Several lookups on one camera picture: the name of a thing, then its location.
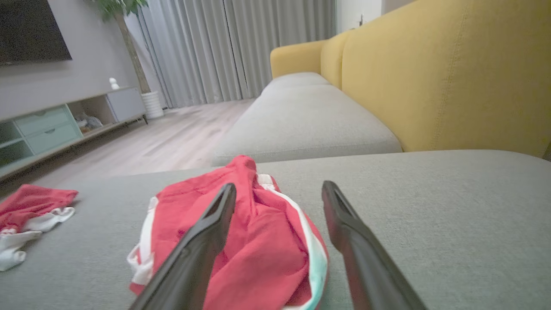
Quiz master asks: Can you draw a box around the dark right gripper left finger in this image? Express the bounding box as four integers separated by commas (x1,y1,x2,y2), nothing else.
129,183,237,310

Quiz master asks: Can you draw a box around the long grey sofa seat cushion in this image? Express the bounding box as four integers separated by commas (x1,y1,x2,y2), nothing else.
211,84,403,167

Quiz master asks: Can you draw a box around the black wall television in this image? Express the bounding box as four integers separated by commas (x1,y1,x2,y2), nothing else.
0,0,72,66

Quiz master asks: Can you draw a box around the large grey sofa chaise cushion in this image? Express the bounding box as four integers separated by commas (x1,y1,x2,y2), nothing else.
0,149,551,310

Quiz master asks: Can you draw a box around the wood and mint TV cabinet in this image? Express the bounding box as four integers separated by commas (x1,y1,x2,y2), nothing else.
0,87,149,181

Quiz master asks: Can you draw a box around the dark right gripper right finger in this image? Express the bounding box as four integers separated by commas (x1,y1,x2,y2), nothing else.
322,180,428,310

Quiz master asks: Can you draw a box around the pale clutter pile in cabinet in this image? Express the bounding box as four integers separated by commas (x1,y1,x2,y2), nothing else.
74,112,104,134

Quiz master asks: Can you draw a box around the crumpled red and white garment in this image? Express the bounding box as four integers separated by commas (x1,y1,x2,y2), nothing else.
0,184,79,272

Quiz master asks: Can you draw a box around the green potted tree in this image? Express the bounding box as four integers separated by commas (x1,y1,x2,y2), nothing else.
90,0,151,94

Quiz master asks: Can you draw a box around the red garment with white trim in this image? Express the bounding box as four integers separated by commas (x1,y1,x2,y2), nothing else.
127,155,329,310

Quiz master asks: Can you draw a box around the short grey sofa seat cushion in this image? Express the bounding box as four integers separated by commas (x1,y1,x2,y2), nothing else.
261,72,331,96

